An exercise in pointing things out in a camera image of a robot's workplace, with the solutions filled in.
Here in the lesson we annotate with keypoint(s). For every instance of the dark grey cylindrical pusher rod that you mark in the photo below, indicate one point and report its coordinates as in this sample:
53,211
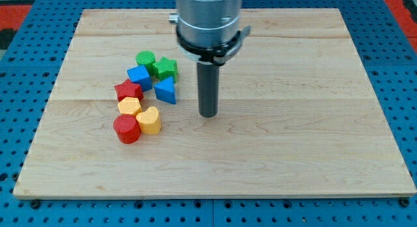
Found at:
207,86

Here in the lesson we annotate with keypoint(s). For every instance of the black clamp flange mount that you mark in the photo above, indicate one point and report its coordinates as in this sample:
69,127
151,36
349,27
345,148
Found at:
216,56

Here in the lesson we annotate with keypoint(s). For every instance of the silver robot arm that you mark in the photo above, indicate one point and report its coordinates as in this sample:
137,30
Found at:
208,33

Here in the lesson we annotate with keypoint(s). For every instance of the light wooden board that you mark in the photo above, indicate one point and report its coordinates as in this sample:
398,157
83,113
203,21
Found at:
291,115

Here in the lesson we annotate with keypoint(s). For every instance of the green star block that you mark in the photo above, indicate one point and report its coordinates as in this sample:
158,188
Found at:
165,68

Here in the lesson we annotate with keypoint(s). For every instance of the blue triangle block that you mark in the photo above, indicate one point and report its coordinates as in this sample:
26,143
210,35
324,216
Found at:
165,90

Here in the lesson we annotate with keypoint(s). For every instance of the green cylinder block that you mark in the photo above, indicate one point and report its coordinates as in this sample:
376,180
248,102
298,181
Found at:
147,59

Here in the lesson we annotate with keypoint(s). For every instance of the blue cube block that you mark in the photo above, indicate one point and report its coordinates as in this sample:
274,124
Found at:
140,75

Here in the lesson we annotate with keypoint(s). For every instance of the yellow heart block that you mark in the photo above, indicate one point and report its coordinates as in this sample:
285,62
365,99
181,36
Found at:
149,121

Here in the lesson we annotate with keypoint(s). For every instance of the red star block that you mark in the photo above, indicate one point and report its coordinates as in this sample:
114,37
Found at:
128,89

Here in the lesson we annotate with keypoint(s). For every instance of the yellow hexagon block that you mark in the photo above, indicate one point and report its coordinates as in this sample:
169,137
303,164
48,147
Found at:
129,106

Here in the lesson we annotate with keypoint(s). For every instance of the red cylinder block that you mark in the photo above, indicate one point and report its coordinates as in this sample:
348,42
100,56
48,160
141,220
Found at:
127,129

